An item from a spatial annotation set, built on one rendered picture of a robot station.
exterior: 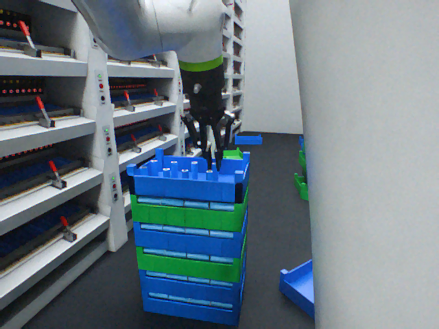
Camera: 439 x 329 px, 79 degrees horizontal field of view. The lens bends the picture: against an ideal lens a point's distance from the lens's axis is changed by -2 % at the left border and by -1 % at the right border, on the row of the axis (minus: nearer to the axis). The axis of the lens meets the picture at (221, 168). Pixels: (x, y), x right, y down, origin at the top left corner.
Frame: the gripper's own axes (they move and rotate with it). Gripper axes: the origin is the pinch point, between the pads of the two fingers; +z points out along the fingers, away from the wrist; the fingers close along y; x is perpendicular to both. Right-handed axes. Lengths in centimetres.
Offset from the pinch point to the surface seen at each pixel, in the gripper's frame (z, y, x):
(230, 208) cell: 6.2, 6.0, -11.5
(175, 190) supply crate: 2.3, -8.1, -10.4
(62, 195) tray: 12, -49, -8
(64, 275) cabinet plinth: 38, -52, -22
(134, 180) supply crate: 0.6, -19.3, -9.7
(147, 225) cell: 13.3, -17.1, -14.7
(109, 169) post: 21, -47, 14
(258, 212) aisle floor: 72, 10, 39
